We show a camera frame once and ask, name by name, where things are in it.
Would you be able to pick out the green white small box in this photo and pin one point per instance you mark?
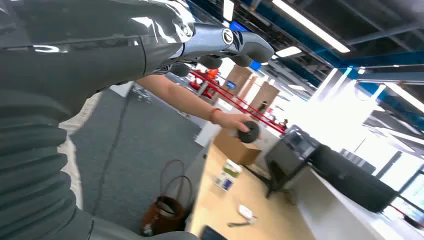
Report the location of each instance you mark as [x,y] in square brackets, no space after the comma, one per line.
[232,169]

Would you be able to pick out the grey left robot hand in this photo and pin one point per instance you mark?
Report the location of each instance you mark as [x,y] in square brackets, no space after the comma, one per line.
[82,43]

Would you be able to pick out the small round dark disc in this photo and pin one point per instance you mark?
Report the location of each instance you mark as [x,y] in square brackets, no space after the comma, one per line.
[249,132]

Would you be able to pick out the blue screen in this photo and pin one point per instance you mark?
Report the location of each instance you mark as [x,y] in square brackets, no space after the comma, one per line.
[231,85]

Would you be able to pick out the brown handbag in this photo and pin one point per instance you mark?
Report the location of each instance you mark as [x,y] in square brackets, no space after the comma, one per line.
[164,215]

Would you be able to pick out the brown pillar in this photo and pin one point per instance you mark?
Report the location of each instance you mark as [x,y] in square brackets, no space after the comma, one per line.
[265,96]
[238,79]

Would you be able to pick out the dark flat item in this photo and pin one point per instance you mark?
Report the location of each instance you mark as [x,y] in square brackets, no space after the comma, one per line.
[212,234]

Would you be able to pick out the small ceiling light panel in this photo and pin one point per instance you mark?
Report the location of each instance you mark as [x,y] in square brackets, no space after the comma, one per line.
[288,51]

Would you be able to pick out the blue white card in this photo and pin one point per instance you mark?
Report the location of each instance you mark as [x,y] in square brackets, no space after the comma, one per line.
[224,182]

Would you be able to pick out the red railing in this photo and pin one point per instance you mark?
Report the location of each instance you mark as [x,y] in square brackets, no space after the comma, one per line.
[238,103]

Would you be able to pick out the black boxy device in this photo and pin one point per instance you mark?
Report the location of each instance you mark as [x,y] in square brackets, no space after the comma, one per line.
[285,159]

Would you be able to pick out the black pen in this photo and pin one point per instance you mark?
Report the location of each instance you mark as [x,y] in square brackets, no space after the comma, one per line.
[238,224]

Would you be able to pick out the large black cylinder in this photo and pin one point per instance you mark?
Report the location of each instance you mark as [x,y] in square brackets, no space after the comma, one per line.
[351,179]

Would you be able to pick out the distant person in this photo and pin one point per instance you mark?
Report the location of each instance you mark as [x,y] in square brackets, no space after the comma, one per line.
[284,124]
[263,106]

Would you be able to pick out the long ceiling light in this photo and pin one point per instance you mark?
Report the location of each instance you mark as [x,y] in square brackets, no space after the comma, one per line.
[311,26]

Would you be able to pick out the small white device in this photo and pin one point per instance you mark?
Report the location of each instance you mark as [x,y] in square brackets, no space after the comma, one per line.
[245,212]

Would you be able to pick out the brown cardboard box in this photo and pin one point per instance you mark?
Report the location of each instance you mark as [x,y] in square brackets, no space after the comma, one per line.
[233,149]

